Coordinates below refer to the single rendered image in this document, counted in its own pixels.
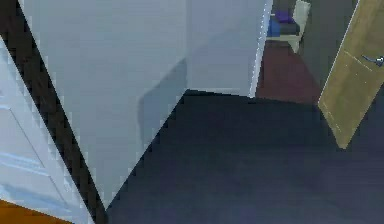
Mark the grey metal door handle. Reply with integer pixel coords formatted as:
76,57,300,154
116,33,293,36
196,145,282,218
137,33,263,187
361,54,384,68

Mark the tan wooden room door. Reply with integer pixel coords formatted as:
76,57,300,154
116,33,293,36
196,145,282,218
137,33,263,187
317,0,384,150

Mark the white panelled room door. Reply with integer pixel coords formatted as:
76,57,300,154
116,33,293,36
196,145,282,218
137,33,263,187
0,35,96,224

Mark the purple cushion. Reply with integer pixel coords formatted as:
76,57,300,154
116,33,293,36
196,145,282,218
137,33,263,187
274,9,296,25

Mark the pale cream chair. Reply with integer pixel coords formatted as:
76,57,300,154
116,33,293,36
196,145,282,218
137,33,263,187
265,0,312,54

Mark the blue box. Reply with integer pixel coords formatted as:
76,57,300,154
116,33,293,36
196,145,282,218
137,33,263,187
267,16,282,38

